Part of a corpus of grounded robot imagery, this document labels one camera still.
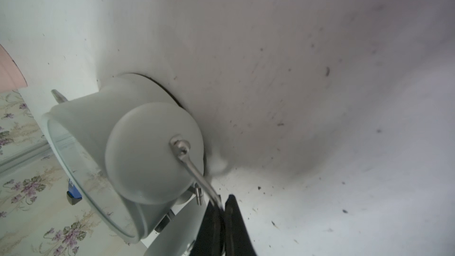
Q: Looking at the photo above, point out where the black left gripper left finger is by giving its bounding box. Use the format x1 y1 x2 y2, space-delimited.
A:
190 203 224 256

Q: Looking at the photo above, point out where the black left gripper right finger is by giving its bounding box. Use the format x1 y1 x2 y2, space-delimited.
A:
223 194 257 256

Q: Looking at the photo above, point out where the blue stapler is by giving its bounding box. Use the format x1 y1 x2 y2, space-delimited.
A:
66 179 82 206

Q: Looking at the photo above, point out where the pink pen holder cup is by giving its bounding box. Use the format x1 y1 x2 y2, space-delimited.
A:
0 46 28 93

